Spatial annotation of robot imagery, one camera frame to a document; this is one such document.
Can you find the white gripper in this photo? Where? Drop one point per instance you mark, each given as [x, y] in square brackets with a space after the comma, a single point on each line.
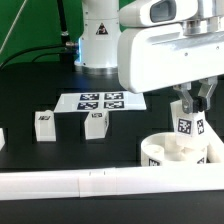
[158, 57]

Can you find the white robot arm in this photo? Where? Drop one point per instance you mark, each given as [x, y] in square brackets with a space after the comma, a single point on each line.
[104, 22]

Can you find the white front wall bar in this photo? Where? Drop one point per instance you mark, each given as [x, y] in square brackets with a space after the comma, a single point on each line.
[111, 181]

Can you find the white marker base plate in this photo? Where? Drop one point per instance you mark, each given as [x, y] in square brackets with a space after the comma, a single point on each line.
[113, 101]

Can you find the black vertical post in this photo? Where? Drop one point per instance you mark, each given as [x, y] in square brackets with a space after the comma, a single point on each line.
[67, 55]

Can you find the white left wall piece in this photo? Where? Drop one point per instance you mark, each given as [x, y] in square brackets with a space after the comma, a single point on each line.
[2, 138]

